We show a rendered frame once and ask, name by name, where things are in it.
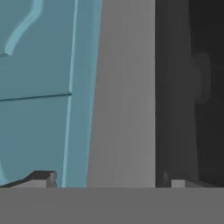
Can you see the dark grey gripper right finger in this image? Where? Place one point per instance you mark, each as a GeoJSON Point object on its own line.
{"type": "Point", "coordinates": [178, 183]}

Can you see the dark grey appliance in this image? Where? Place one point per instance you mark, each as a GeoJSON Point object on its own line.
{"type": "Point", "coordinates": [178, 87]}

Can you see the teal cupboard frame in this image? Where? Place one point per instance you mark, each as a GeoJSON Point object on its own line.
{"type": "Point", "coordinates": [83, 87]}

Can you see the teal drawer front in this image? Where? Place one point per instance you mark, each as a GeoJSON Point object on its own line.
{"type": "Point", "coordinates": [32, 137]}
{"type": "Point", "coordinates": [49, 58]}

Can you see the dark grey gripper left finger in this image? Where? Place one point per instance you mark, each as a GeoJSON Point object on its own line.
{"type": "Point", "coordinates": [40, 178]}

